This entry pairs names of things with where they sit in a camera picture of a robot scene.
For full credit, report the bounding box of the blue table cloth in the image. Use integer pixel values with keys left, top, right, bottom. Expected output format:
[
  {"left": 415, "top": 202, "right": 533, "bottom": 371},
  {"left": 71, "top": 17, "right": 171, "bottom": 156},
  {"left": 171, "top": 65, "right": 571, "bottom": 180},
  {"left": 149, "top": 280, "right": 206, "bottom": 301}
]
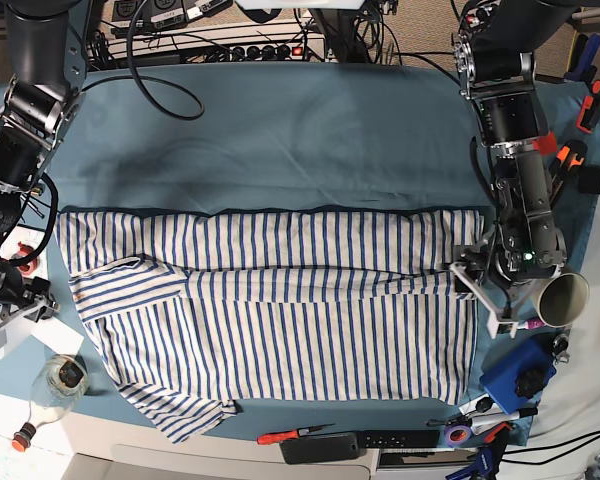
[{"left": 0, "top": 62, "right": 600, "bottom": 447}]

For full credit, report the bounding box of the clear glass bottle orange cap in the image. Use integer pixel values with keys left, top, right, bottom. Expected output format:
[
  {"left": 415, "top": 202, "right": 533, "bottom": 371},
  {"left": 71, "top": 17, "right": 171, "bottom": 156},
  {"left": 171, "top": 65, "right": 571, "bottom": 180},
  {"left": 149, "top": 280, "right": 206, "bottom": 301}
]
[{"left": 11, "top": 354, "right": 88, "bottom": 452}]

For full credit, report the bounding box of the black looping cable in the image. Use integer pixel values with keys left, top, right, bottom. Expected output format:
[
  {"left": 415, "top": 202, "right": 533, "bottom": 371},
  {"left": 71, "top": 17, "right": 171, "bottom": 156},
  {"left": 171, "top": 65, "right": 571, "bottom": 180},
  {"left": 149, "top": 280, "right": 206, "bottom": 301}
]
[{"left": 82, "top": 0, "right": 205, "bottom": 122}]

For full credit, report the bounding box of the small orange cube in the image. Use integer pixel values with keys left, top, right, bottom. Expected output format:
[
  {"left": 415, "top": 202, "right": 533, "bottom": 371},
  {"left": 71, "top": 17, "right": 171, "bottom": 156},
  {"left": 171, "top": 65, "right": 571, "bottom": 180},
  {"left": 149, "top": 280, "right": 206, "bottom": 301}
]
[{"left": 532, "top": 131, "right": 557, "bottom": 156}]

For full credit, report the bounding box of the blue black spring clamp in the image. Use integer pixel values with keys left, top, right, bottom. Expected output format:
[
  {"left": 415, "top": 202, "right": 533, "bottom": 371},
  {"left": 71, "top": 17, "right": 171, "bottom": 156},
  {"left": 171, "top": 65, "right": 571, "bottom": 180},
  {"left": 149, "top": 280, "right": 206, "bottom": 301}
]
[{"left": 446, "top": 422, "right": 513, "bottom": 480}]

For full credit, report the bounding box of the black marker pen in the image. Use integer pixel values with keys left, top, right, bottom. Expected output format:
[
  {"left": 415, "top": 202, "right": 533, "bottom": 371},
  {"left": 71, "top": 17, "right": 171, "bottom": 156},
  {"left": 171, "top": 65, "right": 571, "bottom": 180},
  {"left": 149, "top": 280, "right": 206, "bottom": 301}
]
[{"left": 471, "top": 407, "right": 538, "bottom": 428}]

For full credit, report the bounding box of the orange black utility knife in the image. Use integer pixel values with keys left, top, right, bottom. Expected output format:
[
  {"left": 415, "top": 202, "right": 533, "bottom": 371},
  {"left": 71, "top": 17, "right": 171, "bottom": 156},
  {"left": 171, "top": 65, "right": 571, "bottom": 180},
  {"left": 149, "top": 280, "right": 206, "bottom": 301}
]
[{"left": 549, "top": 140, "right": 588, "bottom": 207}]

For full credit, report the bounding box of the black remote control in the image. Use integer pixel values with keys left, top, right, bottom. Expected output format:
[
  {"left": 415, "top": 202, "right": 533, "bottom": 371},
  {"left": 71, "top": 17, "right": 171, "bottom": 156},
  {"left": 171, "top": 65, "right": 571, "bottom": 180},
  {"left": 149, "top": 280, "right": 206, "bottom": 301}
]
[{"left": 356, "top": 430, "right": 440, "bottom": 449}]

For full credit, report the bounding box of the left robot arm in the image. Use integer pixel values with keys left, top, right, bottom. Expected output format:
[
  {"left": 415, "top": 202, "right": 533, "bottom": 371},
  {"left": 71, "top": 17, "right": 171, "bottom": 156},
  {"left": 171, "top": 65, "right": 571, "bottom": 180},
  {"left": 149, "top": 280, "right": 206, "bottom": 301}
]
[{"left": 451, "top": 1, "right": 576, "bottom": 336}]

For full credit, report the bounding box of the beige ceramic mug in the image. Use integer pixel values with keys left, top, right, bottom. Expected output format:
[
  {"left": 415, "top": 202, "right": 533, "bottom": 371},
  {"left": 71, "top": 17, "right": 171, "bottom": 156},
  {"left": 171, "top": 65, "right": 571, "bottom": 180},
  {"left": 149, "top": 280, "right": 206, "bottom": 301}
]
[{"left": 531, "top": 271, "right": 590, "bottom": 328}]

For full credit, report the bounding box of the blue box with black knob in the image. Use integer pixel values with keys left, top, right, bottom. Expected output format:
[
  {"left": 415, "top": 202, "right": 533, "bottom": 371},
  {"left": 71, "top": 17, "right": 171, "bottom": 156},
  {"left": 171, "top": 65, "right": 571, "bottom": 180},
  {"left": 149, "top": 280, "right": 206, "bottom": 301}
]
[{"left": 480, "top": 335, "right": 557, "bottom": 414}]

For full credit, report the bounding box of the blue white striped T-shirt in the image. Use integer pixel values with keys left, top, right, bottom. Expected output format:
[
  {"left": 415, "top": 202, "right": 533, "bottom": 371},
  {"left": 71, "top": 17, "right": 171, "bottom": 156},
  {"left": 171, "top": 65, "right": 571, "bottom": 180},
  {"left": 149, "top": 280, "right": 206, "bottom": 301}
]
[{"left": 56, "top": 209, "right": 483, "bottom": 443}]

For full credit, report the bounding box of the black square block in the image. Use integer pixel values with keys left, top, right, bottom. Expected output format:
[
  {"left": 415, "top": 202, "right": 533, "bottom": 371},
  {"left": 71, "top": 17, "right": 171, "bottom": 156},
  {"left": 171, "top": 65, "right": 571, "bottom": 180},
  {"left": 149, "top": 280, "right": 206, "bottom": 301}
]
[{"left": 577, "top": 166, "right": 600, "bottom": 195}]

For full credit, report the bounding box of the black power strip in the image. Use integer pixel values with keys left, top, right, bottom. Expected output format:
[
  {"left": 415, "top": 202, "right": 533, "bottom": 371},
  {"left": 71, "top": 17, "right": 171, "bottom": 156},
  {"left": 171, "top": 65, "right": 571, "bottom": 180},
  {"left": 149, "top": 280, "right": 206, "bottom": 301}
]
[{"left": 202, "top": 44, "right": 308, "bottom": 63}]

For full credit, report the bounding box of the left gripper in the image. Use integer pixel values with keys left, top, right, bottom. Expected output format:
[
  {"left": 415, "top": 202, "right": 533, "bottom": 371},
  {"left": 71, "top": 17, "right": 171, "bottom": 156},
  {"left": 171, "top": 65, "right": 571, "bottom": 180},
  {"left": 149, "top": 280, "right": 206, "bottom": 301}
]
[{"left": 449, "top": 239, "right": 563, "bottom": 335}]

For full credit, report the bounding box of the orange black clamp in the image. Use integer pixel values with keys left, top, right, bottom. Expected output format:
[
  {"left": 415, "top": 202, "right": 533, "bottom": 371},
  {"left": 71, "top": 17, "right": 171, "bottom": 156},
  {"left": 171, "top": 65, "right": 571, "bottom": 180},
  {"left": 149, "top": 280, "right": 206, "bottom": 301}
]
[{"left": 576, "top": 80, "right": 600, "bottom": 134}]

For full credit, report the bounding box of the red tape roll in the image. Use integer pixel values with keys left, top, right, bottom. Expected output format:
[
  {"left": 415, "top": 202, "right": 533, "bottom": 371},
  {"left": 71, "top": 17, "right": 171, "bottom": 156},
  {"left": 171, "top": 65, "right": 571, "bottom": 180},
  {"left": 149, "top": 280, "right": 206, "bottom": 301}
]
[{"left": 9, "top": 242, "right": 41, "bottom": 276}]

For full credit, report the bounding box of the black smartphone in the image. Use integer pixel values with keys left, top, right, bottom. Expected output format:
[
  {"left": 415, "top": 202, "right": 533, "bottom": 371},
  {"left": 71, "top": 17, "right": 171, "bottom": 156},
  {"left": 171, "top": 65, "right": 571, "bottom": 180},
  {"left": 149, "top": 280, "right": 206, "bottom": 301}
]
[{"left": 280, "top": 432, "right": 360, "bottom": 465}]

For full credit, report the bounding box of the pink white small tube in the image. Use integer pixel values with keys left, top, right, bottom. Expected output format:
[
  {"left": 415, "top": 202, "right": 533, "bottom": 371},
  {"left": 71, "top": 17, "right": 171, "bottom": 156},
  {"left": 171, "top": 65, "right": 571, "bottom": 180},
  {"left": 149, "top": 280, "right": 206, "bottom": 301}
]
[{"left": 517, "top": 317, "right": 545, "bottom": 330}]

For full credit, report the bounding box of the blue clamp top right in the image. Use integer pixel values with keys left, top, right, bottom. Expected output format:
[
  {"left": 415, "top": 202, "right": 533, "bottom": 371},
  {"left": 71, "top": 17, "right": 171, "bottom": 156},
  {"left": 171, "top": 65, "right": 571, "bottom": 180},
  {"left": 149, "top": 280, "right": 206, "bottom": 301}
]
[{"left": 535, "top": 33, "right": 600, "bottom": 85}]

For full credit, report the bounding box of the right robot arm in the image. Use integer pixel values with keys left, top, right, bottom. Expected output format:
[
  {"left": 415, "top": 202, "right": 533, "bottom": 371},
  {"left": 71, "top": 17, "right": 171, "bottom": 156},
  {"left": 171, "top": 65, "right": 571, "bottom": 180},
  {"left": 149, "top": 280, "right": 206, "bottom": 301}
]
[{"left": 0, "top": 1, "right": 92, "bottom": 360}]

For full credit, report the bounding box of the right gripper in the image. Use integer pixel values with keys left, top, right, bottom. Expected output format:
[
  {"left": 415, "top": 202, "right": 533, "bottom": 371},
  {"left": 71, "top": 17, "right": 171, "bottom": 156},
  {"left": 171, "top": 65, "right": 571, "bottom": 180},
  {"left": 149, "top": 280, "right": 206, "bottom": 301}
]
[{"left": 0, "top": 258, "right": 58, "bottom": 360}]

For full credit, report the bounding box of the red handled screwdriver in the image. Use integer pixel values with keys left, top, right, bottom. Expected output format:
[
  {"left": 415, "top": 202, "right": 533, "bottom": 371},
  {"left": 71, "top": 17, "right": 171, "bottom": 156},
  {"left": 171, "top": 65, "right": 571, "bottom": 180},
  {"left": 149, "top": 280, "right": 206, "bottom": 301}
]
[{"left": 256, "top": 424, "right": 330, "bottom": 446}]

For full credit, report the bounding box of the purple tape roll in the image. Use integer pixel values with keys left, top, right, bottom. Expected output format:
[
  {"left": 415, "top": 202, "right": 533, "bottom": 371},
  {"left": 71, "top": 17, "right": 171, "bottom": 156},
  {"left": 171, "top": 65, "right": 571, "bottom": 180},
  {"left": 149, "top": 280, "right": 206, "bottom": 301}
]
[{"left": 444, "top": 424, "right": 473, "bottom": 448}]

